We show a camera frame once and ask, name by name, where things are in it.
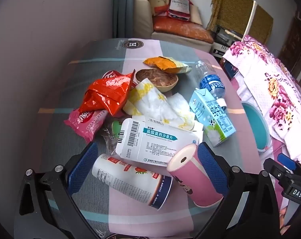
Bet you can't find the leopard print cloth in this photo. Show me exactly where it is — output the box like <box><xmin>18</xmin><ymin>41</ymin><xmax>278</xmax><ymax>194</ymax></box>
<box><xmin>206</xmin><ymin>0</ymin><xmax>274</xmax><ymax>45</ymax></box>

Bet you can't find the pink paper cup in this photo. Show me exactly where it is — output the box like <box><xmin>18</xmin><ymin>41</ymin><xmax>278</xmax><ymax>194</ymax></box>
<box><xmin>167</xmin><ymin>144</ymin><xmax>224</xmax><ymax>208</ymax></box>

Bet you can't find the red white wrapper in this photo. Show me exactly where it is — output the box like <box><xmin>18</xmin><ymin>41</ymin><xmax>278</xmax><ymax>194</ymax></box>
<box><xmin>101</xmin><ymin>70</ymin><xmax>139</xmax><ymax>90</ymax></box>

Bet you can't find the pink floral bed sheet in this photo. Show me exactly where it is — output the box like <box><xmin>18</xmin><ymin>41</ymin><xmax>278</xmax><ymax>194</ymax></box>
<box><xmin>223</xmin><ymin>35</ymin><xmax>301</xmax><ymax>161</ymax></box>

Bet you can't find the white napkin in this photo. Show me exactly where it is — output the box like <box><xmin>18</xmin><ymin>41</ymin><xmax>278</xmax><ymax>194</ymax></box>
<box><xmin>167</xmin><ymin>93</ymin><xmax>198</xmax><ymax>131</ymax></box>

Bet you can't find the white pole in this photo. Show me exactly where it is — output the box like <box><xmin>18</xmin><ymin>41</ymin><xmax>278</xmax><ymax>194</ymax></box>
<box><xmin>244</xmin><ymin>0</ymin><xmax>257</xmax><ymax>40</ymax></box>

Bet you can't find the cream pillow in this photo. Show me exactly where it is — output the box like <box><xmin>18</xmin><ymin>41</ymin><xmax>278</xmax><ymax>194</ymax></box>
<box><xmin>190</xmin><ymin>4</ymin><xmax>204</xmax><ymax>26</ymax></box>

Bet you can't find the white nightstand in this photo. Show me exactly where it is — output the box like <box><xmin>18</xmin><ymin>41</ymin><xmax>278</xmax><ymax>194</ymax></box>
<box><xmin>211</xmin><ymin>42</ymin><xmax>231</xmax><ymax>56</ymax></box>

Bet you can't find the black stereo device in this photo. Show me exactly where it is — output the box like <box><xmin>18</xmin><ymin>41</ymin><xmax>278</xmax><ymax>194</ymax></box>
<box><xmin>213</xmin><ymin>25</ymin><xmax>243</xmax><ymax>43</ymax></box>

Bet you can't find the white yoghurt cup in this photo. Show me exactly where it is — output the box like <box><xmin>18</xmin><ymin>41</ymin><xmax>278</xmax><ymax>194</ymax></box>
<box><xmin>92</xmin><ymin>154</ymin><xmax>173</xmax><ymax>211</ymax></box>

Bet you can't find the wooden bowl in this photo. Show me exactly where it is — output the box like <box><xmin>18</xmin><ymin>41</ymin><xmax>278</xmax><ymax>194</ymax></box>
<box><xmin>136</xmin><ymin>68</ymin><xmax>179</xmax><ymax>94</ymax></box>

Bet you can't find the red white bag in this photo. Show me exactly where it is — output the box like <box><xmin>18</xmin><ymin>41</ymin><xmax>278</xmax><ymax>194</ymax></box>
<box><xmin>167</xmin><ymin>0</ymin><xmax>193</xmax><ymax>22</ymax></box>

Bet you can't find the dark wooden cabinet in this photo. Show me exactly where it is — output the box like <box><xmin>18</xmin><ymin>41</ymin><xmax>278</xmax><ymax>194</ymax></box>
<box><xmin>279</xmin><ymin>12</ymin><xmax>301</xmax><ymax>72</ymax></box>

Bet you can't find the pink snack wrapper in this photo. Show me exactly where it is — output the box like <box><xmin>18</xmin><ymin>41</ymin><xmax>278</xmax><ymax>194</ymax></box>
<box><xmin>64</xmin><ymin>108</ymin><xmax>108</xmax><ymax>145</ymax></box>

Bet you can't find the yellow white wrapper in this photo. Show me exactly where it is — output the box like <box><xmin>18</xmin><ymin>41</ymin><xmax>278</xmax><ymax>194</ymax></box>
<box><xmin>123</xmin><ymin>78</ymin><xmax>181</xmax><ymax>125</ymax></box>

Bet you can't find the clear plastic water bottle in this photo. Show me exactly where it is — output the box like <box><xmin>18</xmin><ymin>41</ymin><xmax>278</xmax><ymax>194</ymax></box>
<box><xmin>195</xmin><ymin>60</ymin><xmax>227</xmax><ymax>107</ymax></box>

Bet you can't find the white medicine box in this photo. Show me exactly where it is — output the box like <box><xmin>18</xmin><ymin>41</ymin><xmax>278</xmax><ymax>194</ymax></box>
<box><xmin>115</xmin><ymin>116</ymin><xmax>204</xmax><ymax>168</ymax></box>

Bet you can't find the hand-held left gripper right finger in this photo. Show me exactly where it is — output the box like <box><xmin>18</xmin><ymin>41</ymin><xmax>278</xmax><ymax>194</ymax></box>
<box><xmin>195</xmin><ymin>142</ymin><xmax>284</xmax><ymax>239</ymax></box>

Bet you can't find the yellow pillow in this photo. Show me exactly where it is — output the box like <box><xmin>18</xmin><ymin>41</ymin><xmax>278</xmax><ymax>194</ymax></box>
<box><xmin>148</xmin><ymin>0</ymin><xmax>171</xmax><ymax>17</ymax></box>

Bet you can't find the green clear seed packet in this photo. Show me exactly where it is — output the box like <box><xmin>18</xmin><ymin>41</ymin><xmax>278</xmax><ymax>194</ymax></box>
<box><xmin>101</xmin><ymin>119</ymin><xmax>125</xmax><ymax>156</ymax></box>

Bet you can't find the cream leather sofa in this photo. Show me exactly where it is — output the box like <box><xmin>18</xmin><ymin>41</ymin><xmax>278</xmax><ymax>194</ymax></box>
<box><xmin>134</xmin><ymin>0</ymin><xmax>214</xmax><ymax>53</ymax></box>

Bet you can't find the orange seat cushion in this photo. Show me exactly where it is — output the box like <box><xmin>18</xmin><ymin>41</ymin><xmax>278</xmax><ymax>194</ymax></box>
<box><xmin>153</xmin><ymin>16</ymin><xmax>214</xmax><ymax>43</ymax></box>

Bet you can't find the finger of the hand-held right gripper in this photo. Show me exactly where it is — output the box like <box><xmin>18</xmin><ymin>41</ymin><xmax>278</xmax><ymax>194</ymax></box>
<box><xmin>263</xmin><ymin>157</ymin><xmax>294</xmax><ymax>187</ymax></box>
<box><xmin>277</xmin><ymin>153</ymin><xmax>301</xmax><ymax>175</ymax></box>

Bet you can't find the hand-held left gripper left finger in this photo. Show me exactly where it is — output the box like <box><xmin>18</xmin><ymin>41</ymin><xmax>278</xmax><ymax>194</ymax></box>
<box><xmin>14</xmin><ymin>141</ymin><xmax>101</xmax><ymax>239</ymax></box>

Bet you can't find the teal trash bin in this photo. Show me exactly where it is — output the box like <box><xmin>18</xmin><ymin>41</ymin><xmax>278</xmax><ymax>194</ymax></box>
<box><xmin>241</xmin><ymin>102</ymin><xmax>270</xmax><ymax>151</ymax></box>

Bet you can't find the orange foil snack bag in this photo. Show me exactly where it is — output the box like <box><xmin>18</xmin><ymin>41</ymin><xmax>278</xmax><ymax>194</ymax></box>
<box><xmin>79</xmin><ymin>70</ymin><xmax>136</xmax><ymax>116</ymax></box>

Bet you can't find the yellow orange snack packet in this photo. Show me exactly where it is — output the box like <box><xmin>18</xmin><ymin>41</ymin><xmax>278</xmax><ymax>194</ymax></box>
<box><xmin>143</xmin><ymin>57</ymin><xmax>193</xmax><ymax>74</ymax></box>

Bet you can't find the blue white milk carton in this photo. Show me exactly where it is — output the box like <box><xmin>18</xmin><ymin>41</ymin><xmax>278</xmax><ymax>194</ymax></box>
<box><xmin>189</xmin><ymin>88</ymin><xmax>237</xmax><ymax>147</ymax></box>

